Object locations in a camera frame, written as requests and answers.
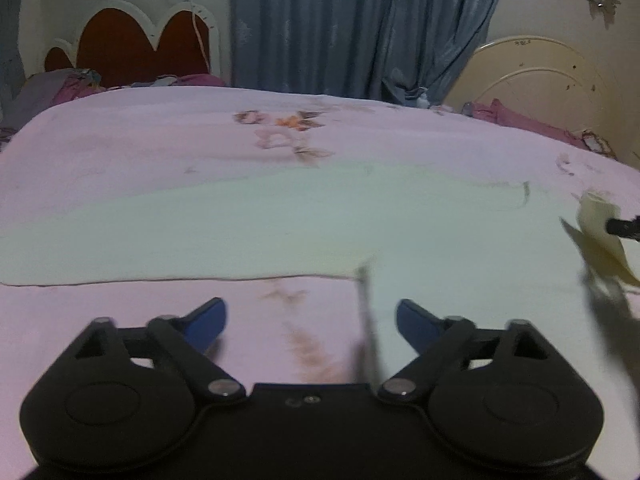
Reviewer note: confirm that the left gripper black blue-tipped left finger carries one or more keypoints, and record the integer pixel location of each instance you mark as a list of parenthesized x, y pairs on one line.
[(181, 344)]

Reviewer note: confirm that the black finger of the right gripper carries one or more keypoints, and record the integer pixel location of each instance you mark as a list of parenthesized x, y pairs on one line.
[(629, 229)]

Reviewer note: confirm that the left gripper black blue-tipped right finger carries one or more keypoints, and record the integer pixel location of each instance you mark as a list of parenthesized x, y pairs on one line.
[(439, 342)]

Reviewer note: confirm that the pale green knitted sweater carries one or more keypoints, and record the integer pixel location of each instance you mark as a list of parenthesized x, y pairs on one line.
[(489, 251)]

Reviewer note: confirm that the pile of clothes left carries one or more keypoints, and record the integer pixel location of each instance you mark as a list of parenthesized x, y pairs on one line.
[(43, 91)]

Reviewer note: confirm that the pink floral bed sheet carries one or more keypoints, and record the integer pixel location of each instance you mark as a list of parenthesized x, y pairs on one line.
[(301, 328)]

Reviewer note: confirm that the pink pillow by headboard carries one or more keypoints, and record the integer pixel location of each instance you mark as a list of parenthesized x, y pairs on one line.
[(498, 114)]

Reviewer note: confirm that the cream round headboard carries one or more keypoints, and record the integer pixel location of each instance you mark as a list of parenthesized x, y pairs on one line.
[(545, 80)]

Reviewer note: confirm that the blue grey window curtain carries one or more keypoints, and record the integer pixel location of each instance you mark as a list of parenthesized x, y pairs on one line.
[(407, 52)]

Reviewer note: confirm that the red heart-shaped headboard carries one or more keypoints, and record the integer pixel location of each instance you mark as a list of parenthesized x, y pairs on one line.
[(124, 46)]

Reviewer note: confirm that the blue curtain far left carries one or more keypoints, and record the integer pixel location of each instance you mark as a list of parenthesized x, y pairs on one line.
[(12, 74)]

